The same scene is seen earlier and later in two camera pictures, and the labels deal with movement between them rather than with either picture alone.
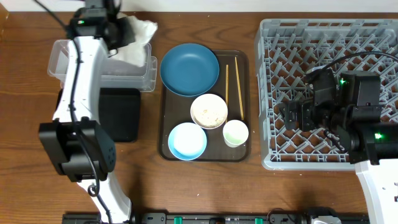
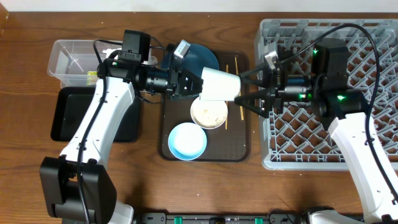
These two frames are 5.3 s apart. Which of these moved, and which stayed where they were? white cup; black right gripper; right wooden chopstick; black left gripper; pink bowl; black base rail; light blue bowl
Moved: black left gripper; white cup; black right gripper
Stayed: light blue bowl; pink bowl; right wooden chopstick; black base rail
